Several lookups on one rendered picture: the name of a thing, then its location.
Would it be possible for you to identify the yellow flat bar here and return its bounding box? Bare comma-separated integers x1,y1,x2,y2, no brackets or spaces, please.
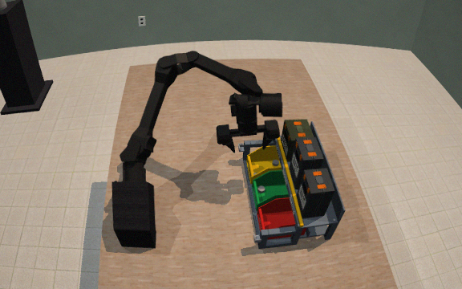
277,137,304,227

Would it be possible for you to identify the green open bin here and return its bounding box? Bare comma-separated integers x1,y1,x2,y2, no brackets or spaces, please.
252,170,289,211

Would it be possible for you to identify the red open bin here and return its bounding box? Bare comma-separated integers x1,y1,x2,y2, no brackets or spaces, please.
257,197,295,239

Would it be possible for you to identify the olive green tool case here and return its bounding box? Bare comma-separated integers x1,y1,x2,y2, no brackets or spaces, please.
281,119,314,162

